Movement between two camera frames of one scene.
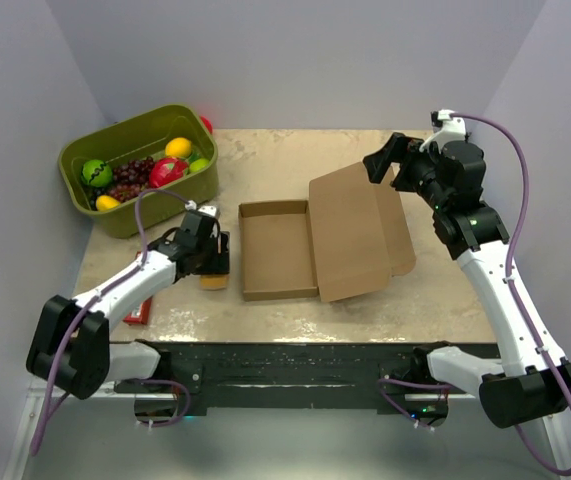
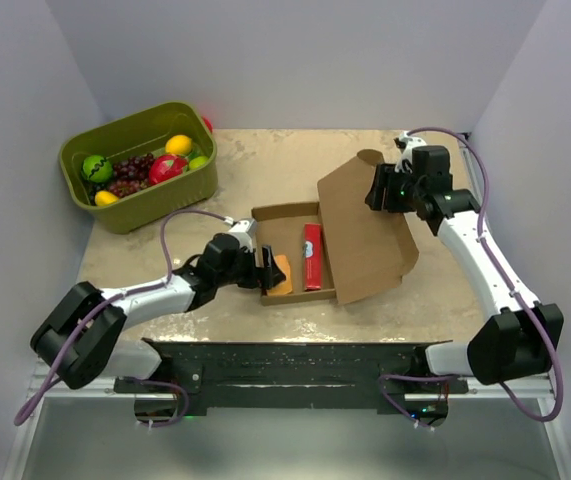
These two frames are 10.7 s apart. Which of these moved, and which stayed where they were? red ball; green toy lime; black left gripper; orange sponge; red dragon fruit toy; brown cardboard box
Moved: black left gripper; orange sponge
Stayed: red dragon fruit toy; brown cardboard box; red ball; green toy lime
